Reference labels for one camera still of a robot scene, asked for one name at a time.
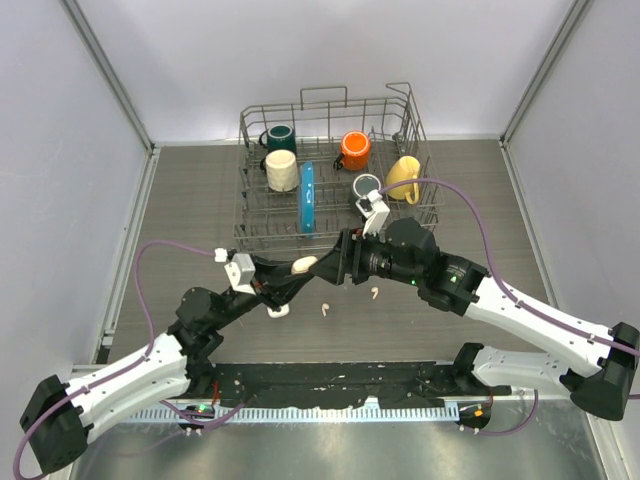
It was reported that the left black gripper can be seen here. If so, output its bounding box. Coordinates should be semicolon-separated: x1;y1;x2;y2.
211;255;312;331

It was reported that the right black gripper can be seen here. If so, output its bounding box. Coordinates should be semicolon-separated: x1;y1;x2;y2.
310;225;422;287

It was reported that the white earbud charging case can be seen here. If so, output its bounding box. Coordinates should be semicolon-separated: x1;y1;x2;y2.
267;304;290;319

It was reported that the beige earbud case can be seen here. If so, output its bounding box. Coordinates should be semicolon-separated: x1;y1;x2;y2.
291;256;318;275

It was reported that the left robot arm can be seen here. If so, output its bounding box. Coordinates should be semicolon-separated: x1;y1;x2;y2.
13;249;318;479

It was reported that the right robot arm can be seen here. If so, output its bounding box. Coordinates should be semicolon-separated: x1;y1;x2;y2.
310;218;639;421

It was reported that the grey mug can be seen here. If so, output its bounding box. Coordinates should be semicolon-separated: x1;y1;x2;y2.
349;173;382;209

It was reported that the blue plate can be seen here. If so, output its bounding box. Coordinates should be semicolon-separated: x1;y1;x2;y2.
298;162;315;234

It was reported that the cream textured mug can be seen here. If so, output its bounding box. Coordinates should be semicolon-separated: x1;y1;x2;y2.
260;149;299;192

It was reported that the yellow mug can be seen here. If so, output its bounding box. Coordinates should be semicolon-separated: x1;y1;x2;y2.
385;156;421;205

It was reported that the orange mug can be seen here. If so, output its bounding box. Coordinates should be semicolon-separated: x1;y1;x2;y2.
333;130;371;172

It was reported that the dark green mug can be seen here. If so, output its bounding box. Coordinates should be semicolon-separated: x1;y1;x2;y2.
258;124;297;154

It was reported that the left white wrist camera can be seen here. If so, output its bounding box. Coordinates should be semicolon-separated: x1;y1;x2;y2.
213;248;256;296

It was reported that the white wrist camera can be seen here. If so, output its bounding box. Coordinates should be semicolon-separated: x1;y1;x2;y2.
356;190;390;236
213;248;256;296

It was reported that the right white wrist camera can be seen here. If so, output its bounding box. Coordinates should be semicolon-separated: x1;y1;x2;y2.
356;190;390;236

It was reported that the grey wire dish rack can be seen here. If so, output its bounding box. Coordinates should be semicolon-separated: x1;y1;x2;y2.
233;82;436;258

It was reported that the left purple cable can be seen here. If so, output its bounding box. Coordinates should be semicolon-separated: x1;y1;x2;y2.
12;239;226;479

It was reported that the purple cable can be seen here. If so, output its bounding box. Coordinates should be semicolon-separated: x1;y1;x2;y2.
12;239;226;479
377;177;640;436

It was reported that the white slotted cable duct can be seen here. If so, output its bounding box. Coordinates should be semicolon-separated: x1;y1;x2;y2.
114;403;460;425

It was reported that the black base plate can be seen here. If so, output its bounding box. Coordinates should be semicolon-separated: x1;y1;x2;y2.
201;361;512;410

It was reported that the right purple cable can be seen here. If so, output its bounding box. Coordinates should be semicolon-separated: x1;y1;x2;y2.
377;177;640;436

